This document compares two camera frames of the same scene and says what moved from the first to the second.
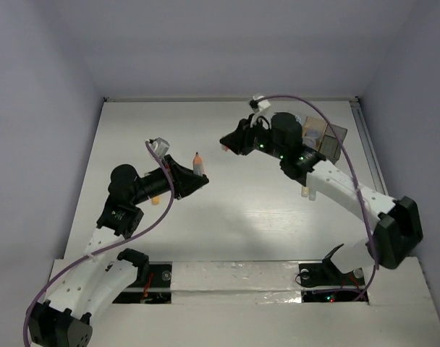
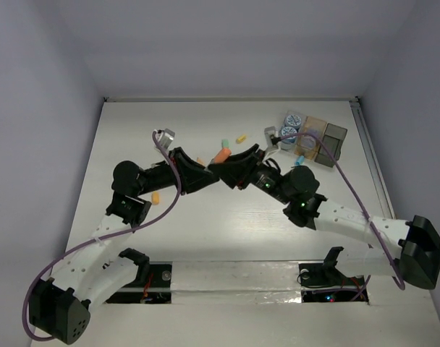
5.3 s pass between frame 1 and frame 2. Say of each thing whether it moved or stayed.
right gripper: moved
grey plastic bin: stayed
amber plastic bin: stayed
